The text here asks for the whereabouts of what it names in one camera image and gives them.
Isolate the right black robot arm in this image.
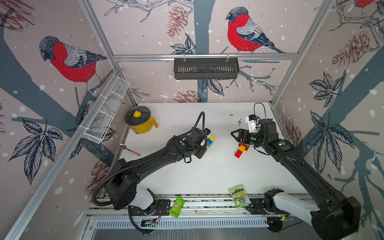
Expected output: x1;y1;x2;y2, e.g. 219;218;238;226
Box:
231;119;362;240

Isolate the red long lego brick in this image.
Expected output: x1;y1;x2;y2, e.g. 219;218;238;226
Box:
239;143;250;151

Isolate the white wire mesh basket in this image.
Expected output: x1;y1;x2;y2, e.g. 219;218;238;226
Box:
83;76;130;144

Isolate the black hanging wire basket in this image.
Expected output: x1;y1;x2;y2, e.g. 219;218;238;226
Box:
174;58;240;80

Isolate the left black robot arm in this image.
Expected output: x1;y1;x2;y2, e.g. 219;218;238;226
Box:
92;112;211;215

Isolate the small green snack packet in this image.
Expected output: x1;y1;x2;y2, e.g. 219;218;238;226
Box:
169;196;186;218

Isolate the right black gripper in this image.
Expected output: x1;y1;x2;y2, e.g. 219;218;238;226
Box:
231;127;268;148

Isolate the large green snack bag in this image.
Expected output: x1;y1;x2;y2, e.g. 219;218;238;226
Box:
228;184;250;209

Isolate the yellow pot with black lid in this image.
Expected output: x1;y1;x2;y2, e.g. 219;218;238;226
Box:
125;106;159;134

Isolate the red square lego brick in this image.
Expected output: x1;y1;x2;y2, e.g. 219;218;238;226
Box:
235;150;243;159

